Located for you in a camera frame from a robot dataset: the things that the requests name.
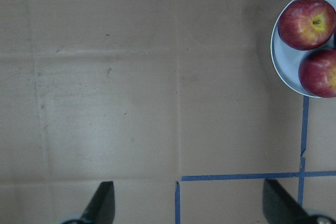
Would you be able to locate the red apple with yellow top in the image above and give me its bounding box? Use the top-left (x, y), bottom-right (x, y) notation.
top-left (278, 0), bottom-right (335, 51)

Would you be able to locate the light blue plate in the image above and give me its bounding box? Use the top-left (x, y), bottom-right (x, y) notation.
top-left (270, 0), bottom-right (335, 98)

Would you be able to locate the red apple on plate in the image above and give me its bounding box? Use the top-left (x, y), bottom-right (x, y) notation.
top-left (298, 48), bottom-right (335, 98)

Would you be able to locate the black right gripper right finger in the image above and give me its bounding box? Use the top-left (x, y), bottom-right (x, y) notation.
top-left (262, 179), bottom-right (315, 224)

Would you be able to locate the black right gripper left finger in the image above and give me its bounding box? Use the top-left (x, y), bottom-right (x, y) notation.
top-left (80, 181), bottom-right (115, 224)

